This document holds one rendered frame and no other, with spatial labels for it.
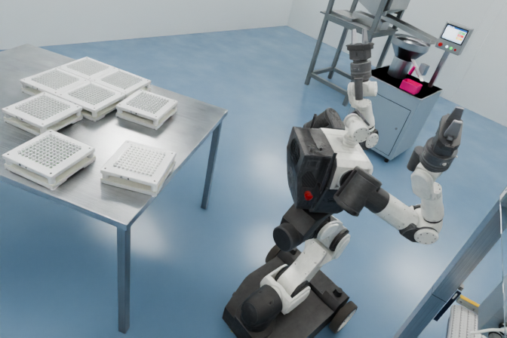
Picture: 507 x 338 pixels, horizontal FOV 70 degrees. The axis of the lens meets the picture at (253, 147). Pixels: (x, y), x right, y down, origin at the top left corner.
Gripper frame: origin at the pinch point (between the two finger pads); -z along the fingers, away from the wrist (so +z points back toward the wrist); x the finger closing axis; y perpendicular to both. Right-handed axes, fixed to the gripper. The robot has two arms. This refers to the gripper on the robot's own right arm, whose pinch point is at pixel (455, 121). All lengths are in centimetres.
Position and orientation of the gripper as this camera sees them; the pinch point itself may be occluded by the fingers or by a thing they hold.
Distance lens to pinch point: 111.8
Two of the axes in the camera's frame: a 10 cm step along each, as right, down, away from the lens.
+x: 4.0, -7.4, 5.4
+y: 9.1, 2.7, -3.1
